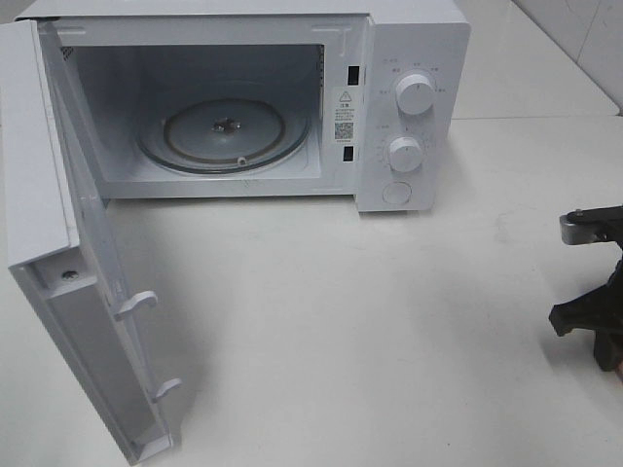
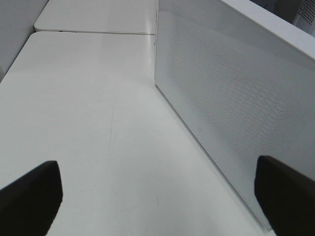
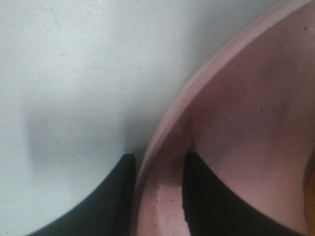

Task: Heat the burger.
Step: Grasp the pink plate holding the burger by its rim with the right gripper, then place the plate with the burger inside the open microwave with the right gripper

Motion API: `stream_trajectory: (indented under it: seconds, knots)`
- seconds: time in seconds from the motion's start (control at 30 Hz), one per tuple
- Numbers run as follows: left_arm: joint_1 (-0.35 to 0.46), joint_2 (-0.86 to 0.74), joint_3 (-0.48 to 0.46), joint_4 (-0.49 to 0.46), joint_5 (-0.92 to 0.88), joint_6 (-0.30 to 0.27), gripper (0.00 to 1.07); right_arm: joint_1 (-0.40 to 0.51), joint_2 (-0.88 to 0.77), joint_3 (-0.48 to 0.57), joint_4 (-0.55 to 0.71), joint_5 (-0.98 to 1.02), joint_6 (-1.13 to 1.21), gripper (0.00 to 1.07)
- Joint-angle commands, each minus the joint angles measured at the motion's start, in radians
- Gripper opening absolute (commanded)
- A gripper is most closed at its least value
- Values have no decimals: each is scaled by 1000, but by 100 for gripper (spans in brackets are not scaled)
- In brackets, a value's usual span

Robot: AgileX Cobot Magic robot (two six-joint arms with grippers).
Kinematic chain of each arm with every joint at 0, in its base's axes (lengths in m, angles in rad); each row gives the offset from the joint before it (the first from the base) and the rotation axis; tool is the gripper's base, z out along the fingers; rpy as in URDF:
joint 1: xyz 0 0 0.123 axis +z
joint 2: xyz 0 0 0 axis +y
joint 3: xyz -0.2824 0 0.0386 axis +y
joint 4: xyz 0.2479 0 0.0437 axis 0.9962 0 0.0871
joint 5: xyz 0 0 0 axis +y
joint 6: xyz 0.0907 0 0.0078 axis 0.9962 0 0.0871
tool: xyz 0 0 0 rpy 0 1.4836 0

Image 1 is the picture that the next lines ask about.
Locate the white microwave door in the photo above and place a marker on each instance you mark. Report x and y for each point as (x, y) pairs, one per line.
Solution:
(61, 249)

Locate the white lower microwave knob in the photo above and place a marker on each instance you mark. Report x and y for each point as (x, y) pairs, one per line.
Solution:
(405, 154)

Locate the white warning label sticker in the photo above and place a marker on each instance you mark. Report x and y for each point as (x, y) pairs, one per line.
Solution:
(344, 111)

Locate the round white door release button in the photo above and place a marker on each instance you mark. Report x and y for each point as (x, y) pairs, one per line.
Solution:
(397, 193)

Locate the glass microwave turntable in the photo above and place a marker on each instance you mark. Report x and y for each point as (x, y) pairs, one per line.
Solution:
(224, 136)

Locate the white upper microwave knob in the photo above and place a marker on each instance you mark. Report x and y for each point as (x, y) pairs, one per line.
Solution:
(415, 93)

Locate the white microwave knob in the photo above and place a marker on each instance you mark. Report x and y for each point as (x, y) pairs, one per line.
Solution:
(415, 93)
(405, 154)

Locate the white microwave oven body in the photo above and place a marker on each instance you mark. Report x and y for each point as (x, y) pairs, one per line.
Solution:
(138, 60)

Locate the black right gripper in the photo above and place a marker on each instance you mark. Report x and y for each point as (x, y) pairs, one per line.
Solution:
(599, 310)

